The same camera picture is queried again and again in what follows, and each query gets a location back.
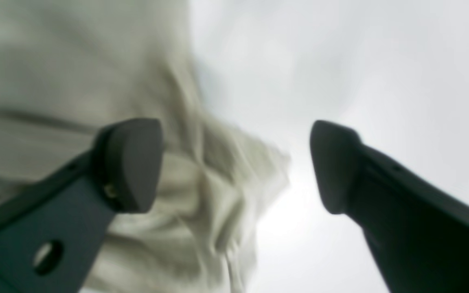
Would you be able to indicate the beige T-shirt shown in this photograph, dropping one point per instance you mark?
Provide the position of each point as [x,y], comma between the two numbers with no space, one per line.
[69,69]

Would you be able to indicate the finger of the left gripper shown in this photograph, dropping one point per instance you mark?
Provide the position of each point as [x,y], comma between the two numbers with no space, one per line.
[417,234]
[51,234]

